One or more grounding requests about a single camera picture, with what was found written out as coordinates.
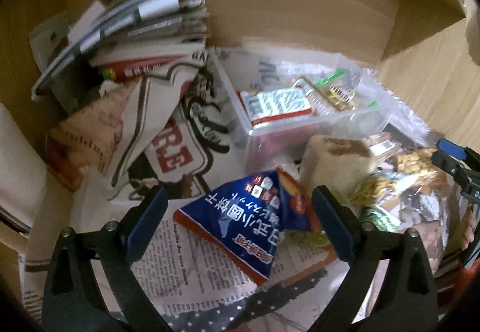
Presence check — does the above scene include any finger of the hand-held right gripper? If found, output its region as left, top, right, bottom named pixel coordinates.
left=437, top=139, right=480, bottom=169
left=431, top=150, right=480, bottom=203

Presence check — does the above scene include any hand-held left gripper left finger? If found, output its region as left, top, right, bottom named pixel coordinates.
left=43, top=186, right=173, bottom=332

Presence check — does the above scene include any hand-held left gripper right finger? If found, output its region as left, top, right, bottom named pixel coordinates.
left=311, top=186, right=437, bottom=332

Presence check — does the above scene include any orange nut brittle packet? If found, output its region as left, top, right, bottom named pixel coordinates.
left=393, top=147, right=449, bottom=188

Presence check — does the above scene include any beige cracker packet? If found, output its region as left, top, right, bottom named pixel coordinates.
left=299, top=134, right=385, bottom=199

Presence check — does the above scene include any blue snack packet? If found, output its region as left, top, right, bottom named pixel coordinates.
left=172, top=169, right=328, bottom=285

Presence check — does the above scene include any clear plastic container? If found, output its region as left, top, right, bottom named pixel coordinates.
left=209, top=48, right=392, bottom=154

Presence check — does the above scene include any person's right hand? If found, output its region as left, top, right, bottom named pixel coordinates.
left=459, top=210, right=476, bottom=251

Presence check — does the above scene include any newspaper shelf liner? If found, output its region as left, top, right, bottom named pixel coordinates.
left=19, top=47, right=379, bottom=332

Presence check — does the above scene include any printed brown paper bag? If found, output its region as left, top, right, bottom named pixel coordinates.
left=45, top=61, right=235, bottom=201

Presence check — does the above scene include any gold wafer packet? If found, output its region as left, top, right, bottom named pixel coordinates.
left=292, top=69, right=379, bottom=117

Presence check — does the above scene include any red white snack packet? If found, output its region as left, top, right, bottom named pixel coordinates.
left=237, top=87, right=314, bottom=129

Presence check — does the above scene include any beige rounded object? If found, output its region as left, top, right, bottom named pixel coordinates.
left=0, top=103, right=49, bottom=240

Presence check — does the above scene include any stack of papers and magazines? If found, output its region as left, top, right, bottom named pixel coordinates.
left=30, top=0, right=211, bottom=102

